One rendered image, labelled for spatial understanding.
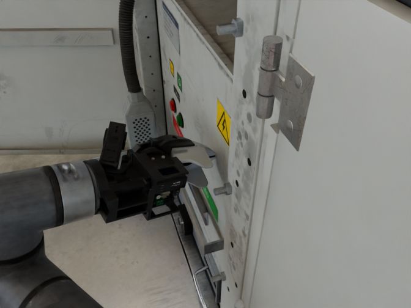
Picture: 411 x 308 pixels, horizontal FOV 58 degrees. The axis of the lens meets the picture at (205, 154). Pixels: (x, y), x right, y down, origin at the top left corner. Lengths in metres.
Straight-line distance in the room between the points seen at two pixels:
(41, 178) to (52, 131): 0.79
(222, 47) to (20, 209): 0.33
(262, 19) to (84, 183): 0.29
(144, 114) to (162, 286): 0.40
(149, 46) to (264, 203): 0.73
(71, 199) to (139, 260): 0.50
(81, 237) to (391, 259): 0.89
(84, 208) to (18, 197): 0.07
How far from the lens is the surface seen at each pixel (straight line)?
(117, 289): 0.90
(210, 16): 0.64
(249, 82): 0.31
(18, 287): 0.48
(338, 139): 0.18
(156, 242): 0.95
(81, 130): 1.21
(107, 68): 1.07
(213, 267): 0.82
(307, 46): 0.19
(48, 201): 0.45
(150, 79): 1.00
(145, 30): 0.95
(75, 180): 0.46
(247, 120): 0.33
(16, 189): 0.45
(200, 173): 0.58
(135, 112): 0.91
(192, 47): 0.62
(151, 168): 0.48
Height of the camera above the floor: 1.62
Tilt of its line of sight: 42 degrees down
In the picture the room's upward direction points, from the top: straight up
